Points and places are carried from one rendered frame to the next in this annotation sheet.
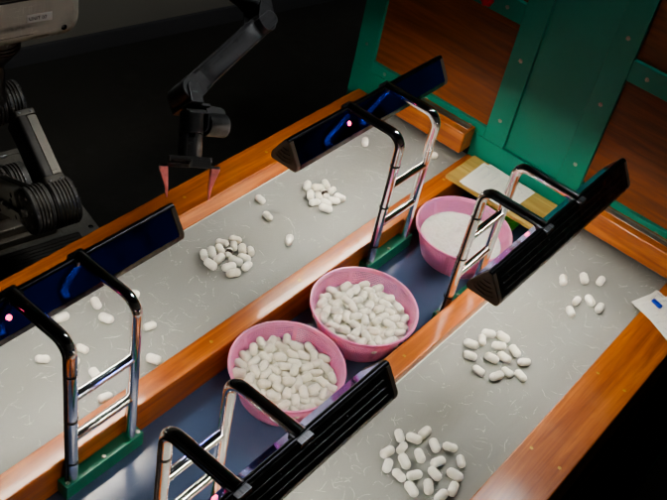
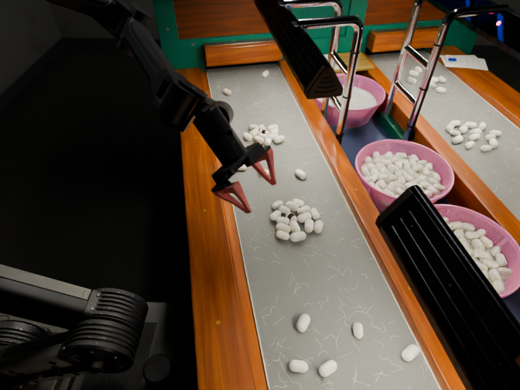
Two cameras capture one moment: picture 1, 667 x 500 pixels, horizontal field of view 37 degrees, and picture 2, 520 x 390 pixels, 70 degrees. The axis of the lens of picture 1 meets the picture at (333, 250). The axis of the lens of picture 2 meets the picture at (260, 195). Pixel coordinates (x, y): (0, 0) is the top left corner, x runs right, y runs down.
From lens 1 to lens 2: 184 cm
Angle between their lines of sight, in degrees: 31
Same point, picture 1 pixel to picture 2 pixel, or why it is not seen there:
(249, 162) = (198, 151)
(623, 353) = (490, 87)
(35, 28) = not seen: outside the picture
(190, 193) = (203, 204)
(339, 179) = (251, 120)
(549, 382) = (501, 126)
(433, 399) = (507, 183)
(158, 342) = (381, 335)
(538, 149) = not seen: hidden behind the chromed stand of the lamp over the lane
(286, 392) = (483, 265)
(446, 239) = not seen: hidden behind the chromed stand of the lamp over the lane
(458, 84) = (253, 15)
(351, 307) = (392, 177)
